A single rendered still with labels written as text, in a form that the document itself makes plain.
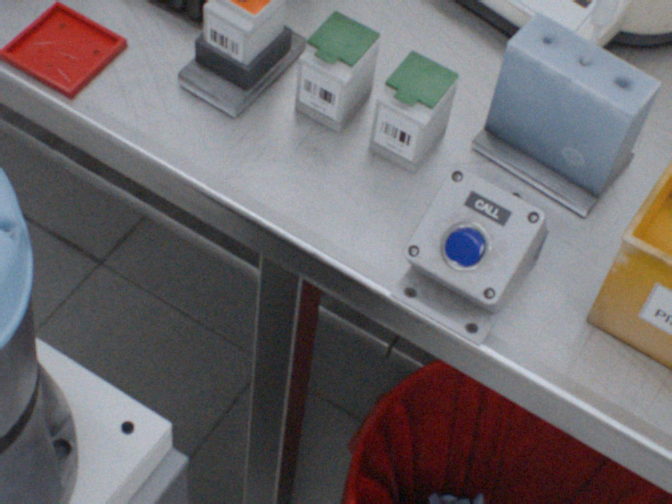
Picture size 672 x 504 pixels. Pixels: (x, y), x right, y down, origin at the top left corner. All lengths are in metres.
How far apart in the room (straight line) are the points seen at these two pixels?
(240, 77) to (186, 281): 0.99
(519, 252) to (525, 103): 0.14
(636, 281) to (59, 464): 0.37
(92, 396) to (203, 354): 1.06
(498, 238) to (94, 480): 0.29
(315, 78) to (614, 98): 0.21
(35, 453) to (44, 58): 0.38
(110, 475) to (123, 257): 1.20
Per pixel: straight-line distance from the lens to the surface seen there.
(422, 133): 0.88
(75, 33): 0.99
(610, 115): 0.87
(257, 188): 0.89
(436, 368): 1.34
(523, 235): 0.81
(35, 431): 0.68
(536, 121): 0.91
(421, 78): 0.89
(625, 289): 0.83
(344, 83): 0.89
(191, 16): 1.00
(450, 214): 0.81
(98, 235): 1.95
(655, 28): 1.03
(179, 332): 1.85
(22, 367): 0.62
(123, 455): 0.75
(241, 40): 0.91
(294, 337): 1.02
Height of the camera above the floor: 1.58
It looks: 55 degrees down
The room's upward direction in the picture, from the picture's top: 9 degrees clockwise
